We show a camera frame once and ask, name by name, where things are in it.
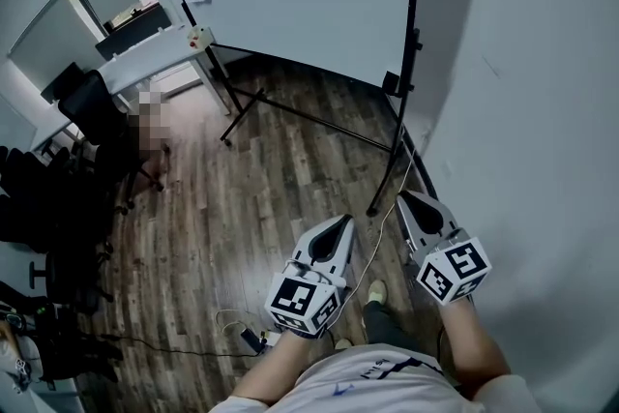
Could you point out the white box with red buttons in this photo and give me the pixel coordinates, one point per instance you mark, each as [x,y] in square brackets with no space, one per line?
[199,37]

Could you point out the black office chair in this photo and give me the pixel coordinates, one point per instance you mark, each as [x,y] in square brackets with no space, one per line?
[92,111]

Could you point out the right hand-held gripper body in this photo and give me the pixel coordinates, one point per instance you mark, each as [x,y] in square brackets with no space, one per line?
[454,271]

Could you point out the black desktop device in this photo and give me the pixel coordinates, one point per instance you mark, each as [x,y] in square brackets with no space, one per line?
[63,79]

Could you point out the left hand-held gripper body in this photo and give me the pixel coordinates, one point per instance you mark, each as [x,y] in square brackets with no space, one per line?
[300,300]

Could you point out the small black box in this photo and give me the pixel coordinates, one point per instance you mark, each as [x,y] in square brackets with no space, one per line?
[390,83]

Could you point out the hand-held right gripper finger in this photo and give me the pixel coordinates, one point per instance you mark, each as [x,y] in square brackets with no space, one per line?
[442,214]
[405,222]

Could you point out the person's white shirt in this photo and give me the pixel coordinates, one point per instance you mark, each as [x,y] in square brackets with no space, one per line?
[387,384]

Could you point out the person's dark trouser leg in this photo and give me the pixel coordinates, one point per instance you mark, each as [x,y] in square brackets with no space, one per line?
[384,324]

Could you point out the white desk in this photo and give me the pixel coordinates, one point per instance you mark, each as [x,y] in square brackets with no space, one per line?
[159,63]

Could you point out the black whiteboard stand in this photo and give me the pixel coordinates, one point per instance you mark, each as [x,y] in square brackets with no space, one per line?
[405,63]

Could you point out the person's light shoe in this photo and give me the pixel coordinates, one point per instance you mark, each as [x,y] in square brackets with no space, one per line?
[377,291]
[343,344]

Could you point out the person's left forearm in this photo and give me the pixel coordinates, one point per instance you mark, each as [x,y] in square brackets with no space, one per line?
[271,367]

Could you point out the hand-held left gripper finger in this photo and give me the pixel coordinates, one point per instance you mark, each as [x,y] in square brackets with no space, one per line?
[314,234]
[344,246]

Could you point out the person's right forearm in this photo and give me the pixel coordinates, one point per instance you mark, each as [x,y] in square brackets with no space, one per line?
[476,343]

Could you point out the black equipment rack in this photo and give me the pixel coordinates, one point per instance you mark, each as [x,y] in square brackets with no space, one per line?
[53,343]

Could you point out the group of black chairs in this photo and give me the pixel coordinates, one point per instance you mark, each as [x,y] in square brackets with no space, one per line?
[48,217]

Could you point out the black monitor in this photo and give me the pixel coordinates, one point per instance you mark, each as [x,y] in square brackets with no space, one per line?
[135,41]

